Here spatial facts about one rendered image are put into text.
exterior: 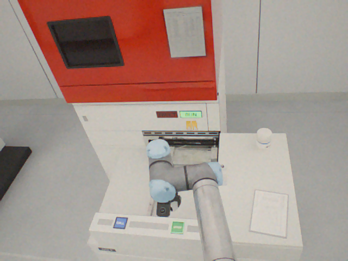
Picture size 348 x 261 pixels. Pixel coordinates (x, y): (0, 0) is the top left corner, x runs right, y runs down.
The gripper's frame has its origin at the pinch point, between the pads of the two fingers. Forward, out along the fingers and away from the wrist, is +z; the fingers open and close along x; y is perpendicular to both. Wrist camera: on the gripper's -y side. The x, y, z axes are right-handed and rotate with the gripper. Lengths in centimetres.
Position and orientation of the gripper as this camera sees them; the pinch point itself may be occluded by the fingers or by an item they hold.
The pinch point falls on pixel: (172, 211)
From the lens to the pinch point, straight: 121.1
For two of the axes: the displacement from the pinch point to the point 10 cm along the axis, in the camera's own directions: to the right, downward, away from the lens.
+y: 1.6, -6.9, 7.1
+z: 1.5, 7.2, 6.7
